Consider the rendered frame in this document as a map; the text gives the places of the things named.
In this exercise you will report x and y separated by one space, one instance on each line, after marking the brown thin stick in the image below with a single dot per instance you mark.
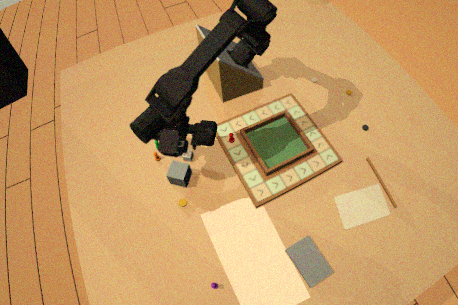
381 182

